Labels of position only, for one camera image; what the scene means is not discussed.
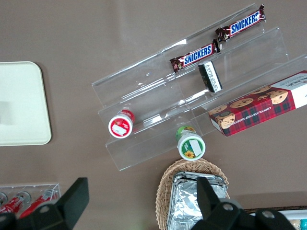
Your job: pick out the clear rice cracker pack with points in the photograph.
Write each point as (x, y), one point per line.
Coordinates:
(295, 224)

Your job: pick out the red tartan cookie box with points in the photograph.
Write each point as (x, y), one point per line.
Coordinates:
(259, 107)

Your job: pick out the clear acrylic stepped shelf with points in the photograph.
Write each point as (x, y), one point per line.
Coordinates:
(156, 95)

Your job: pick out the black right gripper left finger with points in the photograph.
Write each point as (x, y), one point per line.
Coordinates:
(72, 201)

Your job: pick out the teal snack pack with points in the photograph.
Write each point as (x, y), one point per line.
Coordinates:
(303, 221)

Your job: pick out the white rectangular snack bin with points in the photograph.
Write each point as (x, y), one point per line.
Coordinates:
(296, 214)

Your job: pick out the aluminium foil tray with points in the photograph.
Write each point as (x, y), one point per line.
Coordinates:
(184, 203)
(187, 173)

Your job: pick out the red lid snack cup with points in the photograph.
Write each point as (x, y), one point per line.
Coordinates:
(120, 126)

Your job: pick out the Snickers chocolate bar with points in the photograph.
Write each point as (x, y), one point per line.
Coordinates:
(242, 25)
(196, 55)

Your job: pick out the beige plastic tray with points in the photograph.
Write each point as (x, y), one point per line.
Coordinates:
(21, 95)

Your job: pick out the red cola bottle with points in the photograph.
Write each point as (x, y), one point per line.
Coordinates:
(2, 198)
(38, 202)
(14, 203)

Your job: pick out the green lid snack cup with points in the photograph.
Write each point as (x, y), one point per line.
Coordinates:
(191, 147)

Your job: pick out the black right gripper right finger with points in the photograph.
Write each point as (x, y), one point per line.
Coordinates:
(208, 198)

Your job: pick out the clear acrylic bottle rack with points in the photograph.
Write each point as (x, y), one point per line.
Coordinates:
(28, 187)

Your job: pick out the light oval wicker basket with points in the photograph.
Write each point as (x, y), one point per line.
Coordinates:
(165, 191)

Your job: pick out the small black white box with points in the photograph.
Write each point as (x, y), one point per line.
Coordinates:
(211, 76)

